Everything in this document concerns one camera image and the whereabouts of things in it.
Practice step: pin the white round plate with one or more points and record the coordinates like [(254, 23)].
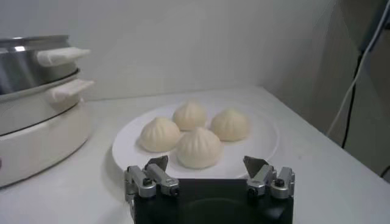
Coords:
[(262, 143)]

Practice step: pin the stainless steel steamer basket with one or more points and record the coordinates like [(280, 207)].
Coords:
[(21, 67)]

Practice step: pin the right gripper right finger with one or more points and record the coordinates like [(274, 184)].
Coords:
[(262, 178)]

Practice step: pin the cream electric cooking pot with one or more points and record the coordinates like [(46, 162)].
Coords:
[(39, 143)]

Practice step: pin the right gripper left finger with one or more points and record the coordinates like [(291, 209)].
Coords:
[(138, 179)]

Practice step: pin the white steamed baozi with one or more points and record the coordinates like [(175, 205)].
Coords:
[(198, 148), (230, 125), (160, 134), (189, 116)]

